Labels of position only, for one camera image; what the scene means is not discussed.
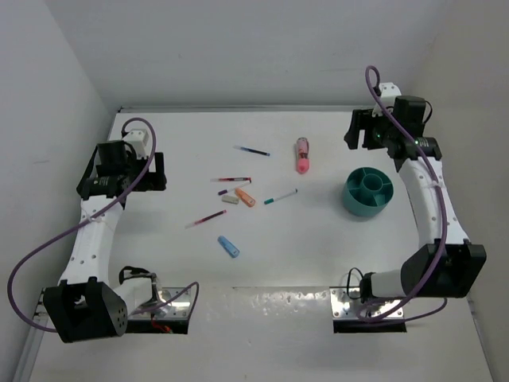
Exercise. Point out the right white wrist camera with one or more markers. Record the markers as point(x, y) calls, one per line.
point(385, 94)

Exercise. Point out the pink highlighter marker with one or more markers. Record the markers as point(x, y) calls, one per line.
point(302, 150)

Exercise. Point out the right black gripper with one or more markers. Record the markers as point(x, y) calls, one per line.
point(361, 119)

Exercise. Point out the metal base plate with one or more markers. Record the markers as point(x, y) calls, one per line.
point(171, 303)
point(345, 307)

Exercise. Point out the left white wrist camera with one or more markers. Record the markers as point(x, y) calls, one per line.
point(137, 141)

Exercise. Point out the blue ink refill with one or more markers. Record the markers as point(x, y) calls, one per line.
point(251, 150)

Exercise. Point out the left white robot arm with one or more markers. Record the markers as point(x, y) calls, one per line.
point(83, 306)

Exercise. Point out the grey eraser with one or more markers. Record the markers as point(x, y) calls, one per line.
point(230, 199)

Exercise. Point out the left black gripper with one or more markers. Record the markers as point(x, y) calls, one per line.
point(153, 181)

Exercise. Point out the orange highlighter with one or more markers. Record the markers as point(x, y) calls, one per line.
point(245, 197)

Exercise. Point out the blue highlighter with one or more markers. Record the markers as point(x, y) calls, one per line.
point(228, 246)

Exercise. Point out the teal round divided organizer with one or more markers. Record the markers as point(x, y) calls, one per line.
point(366, 192)

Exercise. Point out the green capped white marker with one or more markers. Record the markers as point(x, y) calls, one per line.
point(275, 199)

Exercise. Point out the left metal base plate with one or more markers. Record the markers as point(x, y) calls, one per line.
point(171, 303)

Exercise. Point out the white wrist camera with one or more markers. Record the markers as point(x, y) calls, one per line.
point(385, 94)
point(137, 141)

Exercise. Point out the dark red ink refill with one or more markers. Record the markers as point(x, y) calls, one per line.
point(205, 219)

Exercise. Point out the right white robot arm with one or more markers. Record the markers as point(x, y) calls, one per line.
point(447, 263)

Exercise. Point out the purple capped white marker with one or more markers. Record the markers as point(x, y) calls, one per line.
point(232, 189)

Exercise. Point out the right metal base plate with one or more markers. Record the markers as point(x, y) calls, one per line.
point(345, 307)

